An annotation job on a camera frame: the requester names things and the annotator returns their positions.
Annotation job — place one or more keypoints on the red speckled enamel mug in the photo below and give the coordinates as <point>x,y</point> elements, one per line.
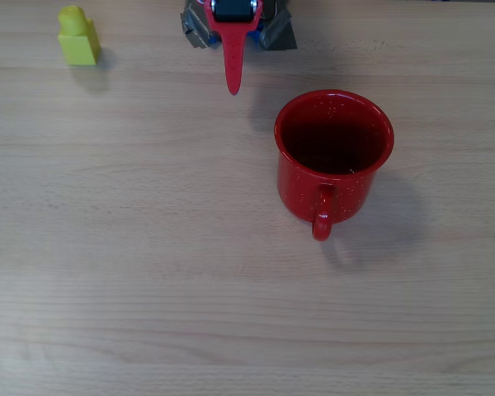
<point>334,165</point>

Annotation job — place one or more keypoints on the yellow-green toy block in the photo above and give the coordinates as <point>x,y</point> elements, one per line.
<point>79,45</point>

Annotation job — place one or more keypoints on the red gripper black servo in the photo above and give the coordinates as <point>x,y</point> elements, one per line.
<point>232,30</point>

